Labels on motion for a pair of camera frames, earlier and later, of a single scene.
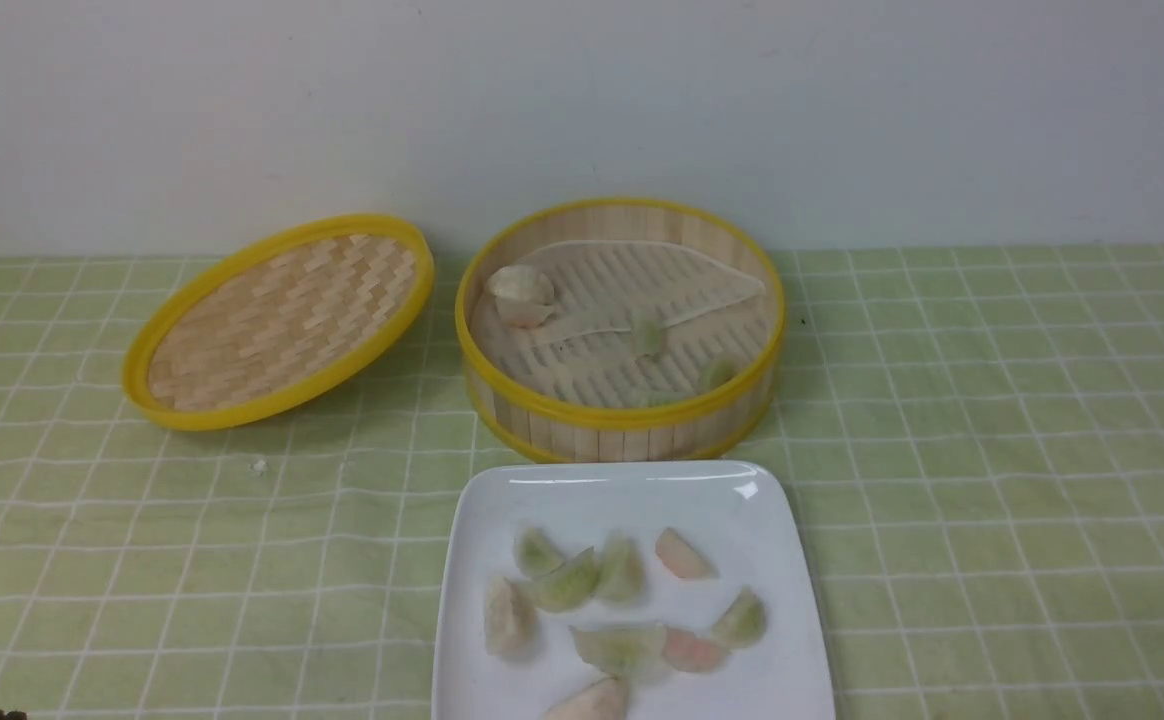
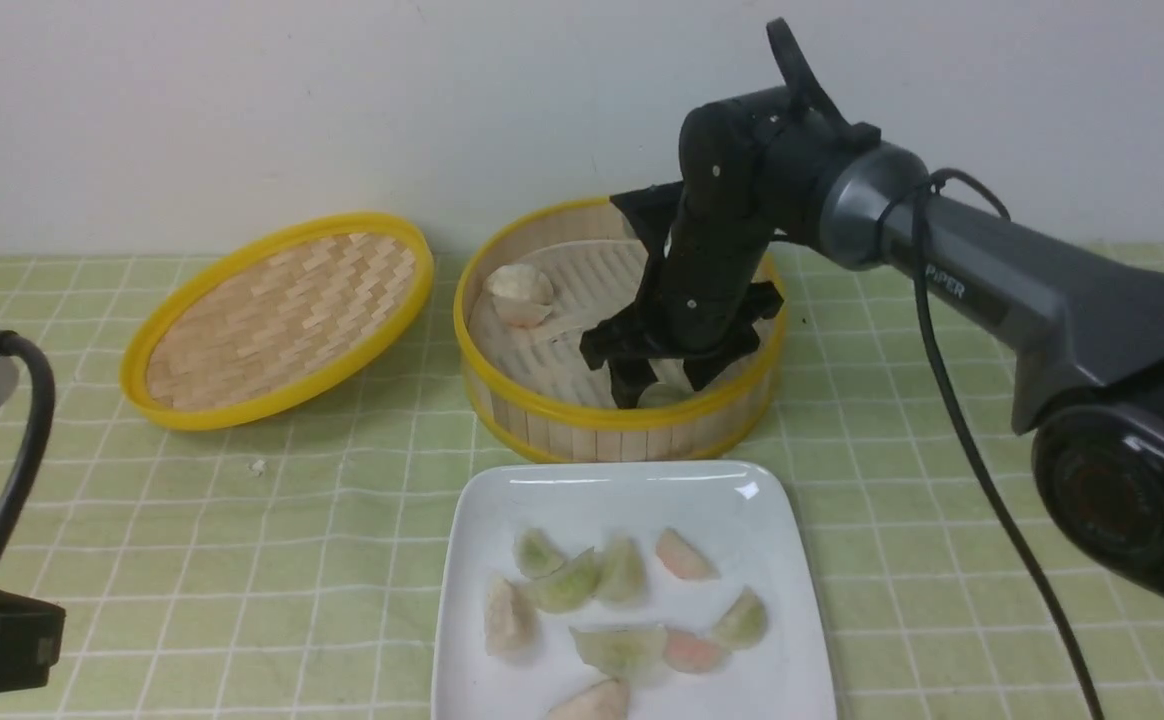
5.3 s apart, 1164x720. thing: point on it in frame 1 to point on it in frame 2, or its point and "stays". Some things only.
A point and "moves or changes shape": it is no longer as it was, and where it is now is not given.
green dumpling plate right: [742, 621] stays
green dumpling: [715, 374] moves or changes shape
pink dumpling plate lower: [687, 652] stays
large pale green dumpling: [630, 652] stays
